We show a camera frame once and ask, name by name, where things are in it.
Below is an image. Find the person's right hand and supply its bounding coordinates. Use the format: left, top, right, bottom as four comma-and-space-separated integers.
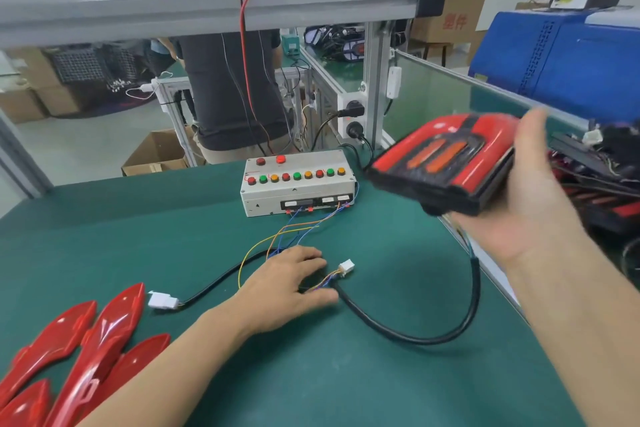
445, 106, 591, 273

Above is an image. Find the person's left hand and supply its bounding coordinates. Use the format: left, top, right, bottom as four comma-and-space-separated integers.
232, 246, 341, 336

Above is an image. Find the coloured wire harness with connector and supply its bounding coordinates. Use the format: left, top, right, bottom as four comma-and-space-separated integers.
236, 201, 358, 293

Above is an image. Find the black tail light assembly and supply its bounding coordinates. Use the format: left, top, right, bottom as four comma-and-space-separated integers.
148, 111, 521, 346
570, 181, 640, 235
548, 119, 640, 181

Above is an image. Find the person's right forearm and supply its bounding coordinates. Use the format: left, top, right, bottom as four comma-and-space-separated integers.
500, 232, 640, 427

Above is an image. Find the person's left forearm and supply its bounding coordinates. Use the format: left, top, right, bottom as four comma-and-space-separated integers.
80, 302, 261, 427

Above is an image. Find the beige test button box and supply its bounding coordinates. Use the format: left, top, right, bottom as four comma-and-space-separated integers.
240, 149, 358, 218

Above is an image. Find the blue plastic crate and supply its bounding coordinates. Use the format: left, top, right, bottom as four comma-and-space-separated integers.
468, 9, 640, 125

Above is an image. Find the low open cardboard carton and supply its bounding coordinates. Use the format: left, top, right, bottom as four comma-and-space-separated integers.
122, 131, 196, 177

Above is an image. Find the white power strip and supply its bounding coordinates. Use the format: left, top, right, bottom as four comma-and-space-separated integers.
337, 91, 369, 147

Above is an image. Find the pile of red lens covers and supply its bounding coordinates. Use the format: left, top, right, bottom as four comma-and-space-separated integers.
0, 284, 173, 427

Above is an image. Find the white metal stand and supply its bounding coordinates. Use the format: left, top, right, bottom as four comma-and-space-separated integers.
152, 76, 199, 167

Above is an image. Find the black mesh basket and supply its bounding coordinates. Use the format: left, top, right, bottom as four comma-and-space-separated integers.
45, 44, 151, 85

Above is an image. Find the large cardboard box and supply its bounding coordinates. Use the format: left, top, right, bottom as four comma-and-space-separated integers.
10, 49, 96, 117

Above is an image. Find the small cardboard box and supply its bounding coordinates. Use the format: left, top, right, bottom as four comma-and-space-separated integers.
0, 88, 46, 125

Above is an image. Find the white switch box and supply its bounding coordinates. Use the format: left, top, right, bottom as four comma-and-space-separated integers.
386, 66, 403, 101

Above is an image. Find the red power cable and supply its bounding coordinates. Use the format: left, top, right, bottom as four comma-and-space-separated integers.
239, 0, 273, 153

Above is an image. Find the aluminium workstation frame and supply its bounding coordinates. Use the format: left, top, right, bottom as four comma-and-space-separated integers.
0, 0, 451, 197

